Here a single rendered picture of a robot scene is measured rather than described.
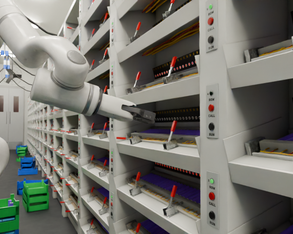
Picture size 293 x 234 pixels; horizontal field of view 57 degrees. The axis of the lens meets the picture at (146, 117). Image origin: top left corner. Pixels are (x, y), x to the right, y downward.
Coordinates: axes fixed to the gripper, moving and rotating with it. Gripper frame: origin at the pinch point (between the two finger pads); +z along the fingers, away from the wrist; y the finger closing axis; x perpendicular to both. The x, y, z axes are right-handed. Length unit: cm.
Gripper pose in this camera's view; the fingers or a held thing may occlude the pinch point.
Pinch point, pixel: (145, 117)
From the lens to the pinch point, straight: 79.6
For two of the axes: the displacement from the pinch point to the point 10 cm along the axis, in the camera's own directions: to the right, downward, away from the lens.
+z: 8.7, 2.6, 4.2
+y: 4.4, -0.3, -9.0
